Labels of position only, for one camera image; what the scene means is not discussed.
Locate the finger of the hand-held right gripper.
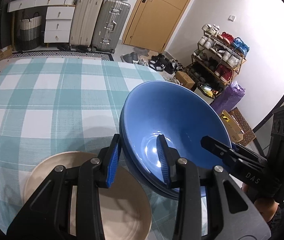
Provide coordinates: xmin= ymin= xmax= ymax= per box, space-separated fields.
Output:
xmin=200 ymin=135 xmax=240 ymax=173
xmin=231 ymin=143 xmax=268 ymax=166

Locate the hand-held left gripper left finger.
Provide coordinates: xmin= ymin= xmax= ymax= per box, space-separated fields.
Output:
xmin=7 ymin=134 xmax=121 ymax=240

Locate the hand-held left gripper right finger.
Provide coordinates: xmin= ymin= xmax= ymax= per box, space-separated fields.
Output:
xmin=156 ymin=134 xmax=271 ymax=240

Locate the person's right hand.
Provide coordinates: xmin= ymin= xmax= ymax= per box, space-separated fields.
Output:
xmin=241 ymin=182 xmax=282 ymax=225

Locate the patterned brown box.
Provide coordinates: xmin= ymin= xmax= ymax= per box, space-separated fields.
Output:
xmin=229 ymin=107 xmax=256 ymax=147

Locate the purple plastic bag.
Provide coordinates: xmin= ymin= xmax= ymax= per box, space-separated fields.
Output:
xmin=210 ymin=81 xmax=246 ymax=113

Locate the yellow snack bag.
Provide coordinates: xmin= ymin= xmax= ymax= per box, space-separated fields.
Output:
xmin=200 ymin=85 xmax=215 ymax=98

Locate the brown cardboard box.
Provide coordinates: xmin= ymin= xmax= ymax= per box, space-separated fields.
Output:
xmin=174 ymin=70 xmax=196 ymax=89

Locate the wooden shoe rack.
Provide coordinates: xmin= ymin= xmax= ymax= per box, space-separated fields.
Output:
xmin=185 ymin=33 xmax=247 ymax=100

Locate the teal checkered tablecloth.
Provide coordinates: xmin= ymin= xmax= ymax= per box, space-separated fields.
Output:
xmin=0 ymin=57 xmax=232 ymax=240

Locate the shoe rack with shoes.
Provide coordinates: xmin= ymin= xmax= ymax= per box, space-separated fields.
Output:
xmin=192 ymin=23 xmax=250 ymax=83

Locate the pile of sandals and slippers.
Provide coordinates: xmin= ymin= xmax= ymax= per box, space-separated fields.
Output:
xmin=120 ymin=52 xmax=185 ymax=83

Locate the grey door mat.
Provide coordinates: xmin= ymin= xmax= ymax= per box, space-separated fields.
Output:
xmin=133 ymin=46 xmax=151 ymax=56

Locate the patterned black white rug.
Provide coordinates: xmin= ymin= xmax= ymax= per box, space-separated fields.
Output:
xmin=0 ymin=50 xmax=115 ymax=62

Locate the silver suitcase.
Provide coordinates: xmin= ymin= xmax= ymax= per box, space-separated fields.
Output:
xmin=91 ymin=0 xmax=131 ymax=54

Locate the wooden door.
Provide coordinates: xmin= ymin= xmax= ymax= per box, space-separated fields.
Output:
xmin=121 ymin=0 xmax=203 ymax=54

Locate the beige suitcase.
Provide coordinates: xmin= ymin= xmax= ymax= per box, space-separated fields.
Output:
xmin=68 ymin=0 xmax=104 ymax=51

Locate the white desk with drawers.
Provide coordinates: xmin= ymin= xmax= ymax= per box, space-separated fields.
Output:
xmin=8 ymin=0 xmax=78 ymax=48

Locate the small cardboard box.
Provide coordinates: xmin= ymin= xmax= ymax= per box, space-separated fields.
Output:
xmin=0 ymin=45 xmax=14 ymax=61

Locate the woven laundry basket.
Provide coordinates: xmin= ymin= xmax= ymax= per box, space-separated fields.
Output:
xmin=15 ymin=11 xmax=43 ymax=51

